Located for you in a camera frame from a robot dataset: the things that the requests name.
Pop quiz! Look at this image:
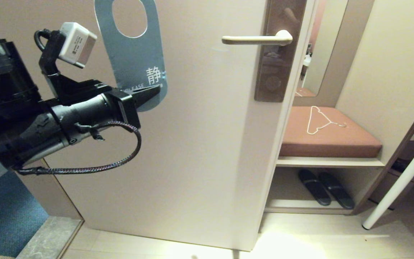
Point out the grey do-not-disturb door sign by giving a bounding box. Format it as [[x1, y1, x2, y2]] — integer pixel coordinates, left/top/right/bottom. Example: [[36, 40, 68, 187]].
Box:
[[94, 0, 168, 112]]

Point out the beige door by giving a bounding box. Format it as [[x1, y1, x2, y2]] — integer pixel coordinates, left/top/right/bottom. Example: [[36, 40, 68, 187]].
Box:
[[0, 0, 319, 251]]

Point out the grey marble threshold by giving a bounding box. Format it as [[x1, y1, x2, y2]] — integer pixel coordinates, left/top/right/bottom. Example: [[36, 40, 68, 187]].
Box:
[[15, 215, 84, 259]]

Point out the blue carpet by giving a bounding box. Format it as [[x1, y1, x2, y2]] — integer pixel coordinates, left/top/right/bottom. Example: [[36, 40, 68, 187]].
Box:
[[0, 151, 49, 258]]

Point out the black slipper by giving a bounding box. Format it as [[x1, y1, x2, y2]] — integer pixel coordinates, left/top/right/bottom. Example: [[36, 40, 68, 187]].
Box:
[[318, 172, 355, 210], [298, 169, 331, 206]]

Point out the brown seat cushion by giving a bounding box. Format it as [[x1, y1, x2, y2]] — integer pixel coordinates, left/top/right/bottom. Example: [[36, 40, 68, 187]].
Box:
[[279, 106, 383, 158]]

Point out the white table leg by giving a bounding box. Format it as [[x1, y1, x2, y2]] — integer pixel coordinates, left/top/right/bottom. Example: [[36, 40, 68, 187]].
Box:
[[362, 131, 414, 230]]

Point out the braided left arm cable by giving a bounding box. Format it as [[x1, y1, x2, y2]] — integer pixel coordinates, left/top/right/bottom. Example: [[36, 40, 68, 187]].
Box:
[[13, 121, 142, 176]]

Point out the black left camera bracket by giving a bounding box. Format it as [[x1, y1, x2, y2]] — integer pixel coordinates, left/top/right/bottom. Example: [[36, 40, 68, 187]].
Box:
[[39, 31, 112, 105]]

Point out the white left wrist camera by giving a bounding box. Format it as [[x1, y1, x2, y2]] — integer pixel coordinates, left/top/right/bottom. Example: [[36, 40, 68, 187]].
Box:
[[59, 22, 98, 69]]

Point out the black smooth cable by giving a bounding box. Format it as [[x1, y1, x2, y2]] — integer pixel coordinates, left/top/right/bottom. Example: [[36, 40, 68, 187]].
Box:
[[34, 29, 53, 53]]

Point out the cream door handle lever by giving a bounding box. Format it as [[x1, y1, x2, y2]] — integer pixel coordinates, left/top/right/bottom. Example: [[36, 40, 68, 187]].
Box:
[[222, 30, 293, 46]]

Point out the bronze door lock plate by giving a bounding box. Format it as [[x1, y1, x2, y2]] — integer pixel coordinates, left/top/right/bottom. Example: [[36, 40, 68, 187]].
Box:
[[254, 0, 307, 103]]

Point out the white wire hanger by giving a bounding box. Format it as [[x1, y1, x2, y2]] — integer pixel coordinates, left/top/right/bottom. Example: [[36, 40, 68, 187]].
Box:
[[307, 105, 348, 135]]

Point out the wall mirror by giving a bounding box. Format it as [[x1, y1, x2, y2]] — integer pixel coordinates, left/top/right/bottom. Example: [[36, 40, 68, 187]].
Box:
[[302, 0, 349, 97]]

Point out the brown mirror frame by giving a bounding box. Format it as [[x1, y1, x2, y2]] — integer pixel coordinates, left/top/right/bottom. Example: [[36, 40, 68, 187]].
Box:
[[294, 0, 375, 107]]

